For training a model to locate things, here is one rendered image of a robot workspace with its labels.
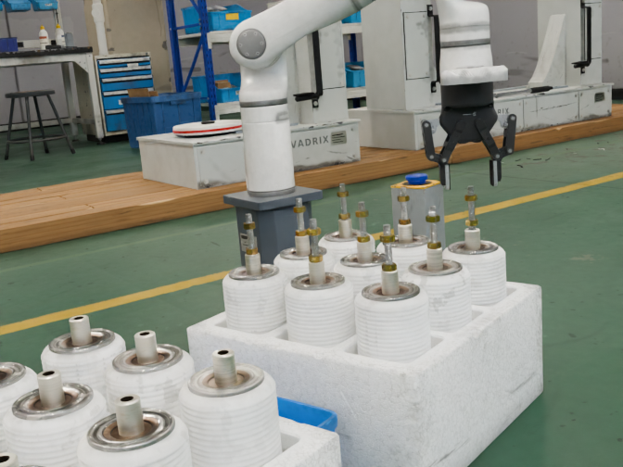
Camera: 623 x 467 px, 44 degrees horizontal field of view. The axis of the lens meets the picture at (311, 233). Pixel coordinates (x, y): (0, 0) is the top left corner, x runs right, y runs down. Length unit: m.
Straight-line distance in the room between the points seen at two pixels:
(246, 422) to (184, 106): 4.92
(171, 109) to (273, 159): 4.10
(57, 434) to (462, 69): 0.69
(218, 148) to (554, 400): 2.08
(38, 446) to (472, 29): 0.77
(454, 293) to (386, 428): 0.21
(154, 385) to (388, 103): 3.11
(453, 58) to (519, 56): 6.41
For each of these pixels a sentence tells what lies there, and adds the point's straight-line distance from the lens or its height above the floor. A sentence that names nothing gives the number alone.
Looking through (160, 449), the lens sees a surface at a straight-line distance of 0.69.
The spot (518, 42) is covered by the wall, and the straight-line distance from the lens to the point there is 7.54.
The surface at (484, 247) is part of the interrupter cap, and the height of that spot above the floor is 0.25.
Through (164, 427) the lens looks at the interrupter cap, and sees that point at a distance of 0.71.
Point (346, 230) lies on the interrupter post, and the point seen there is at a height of 0.26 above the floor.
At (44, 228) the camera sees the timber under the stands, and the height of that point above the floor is 0.06.
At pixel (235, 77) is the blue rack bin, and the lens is 6.60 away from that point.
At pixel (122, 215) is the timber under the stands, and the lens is 2.89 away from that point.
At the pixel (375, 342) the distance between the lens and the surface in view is 0.99.
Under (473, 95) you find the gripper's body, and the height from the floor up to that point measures 0.48.
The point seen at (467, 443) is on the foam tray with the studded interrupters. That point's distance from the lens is 1.10.
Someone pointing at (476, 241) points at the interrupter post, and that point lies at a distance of 1.20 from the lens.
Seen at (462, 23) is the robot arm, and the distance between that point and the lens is 1.14.
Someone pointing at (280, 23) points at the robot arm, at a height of 0.62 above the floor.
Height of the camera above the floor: 0.56
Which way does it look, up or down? 13 degrees down
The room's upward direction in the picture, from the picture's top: 5 degrees counter-clockwise
